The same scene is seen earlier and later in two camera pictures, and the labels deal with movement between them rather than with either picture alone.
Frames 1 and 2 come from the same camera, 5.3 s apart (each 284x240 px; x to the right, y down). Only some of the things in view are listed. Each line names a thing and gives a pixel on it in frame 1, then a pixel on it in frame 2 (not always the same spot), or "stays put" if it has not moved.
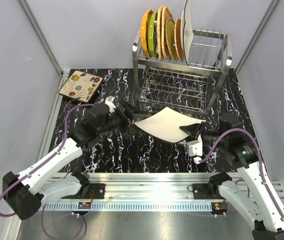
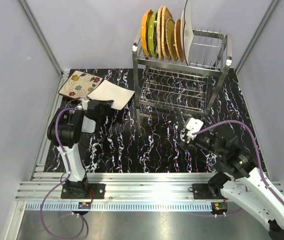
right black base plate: x=201 y=191 stays put
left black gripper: x=131 y=113 to x=107 y=104
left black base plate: x=99 y=189 stays put
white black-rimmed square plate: x=186 y=30 stays put
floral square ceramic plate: x=81 y=85 stays put
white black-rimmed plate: x=164 y=123 to x=111 y=90
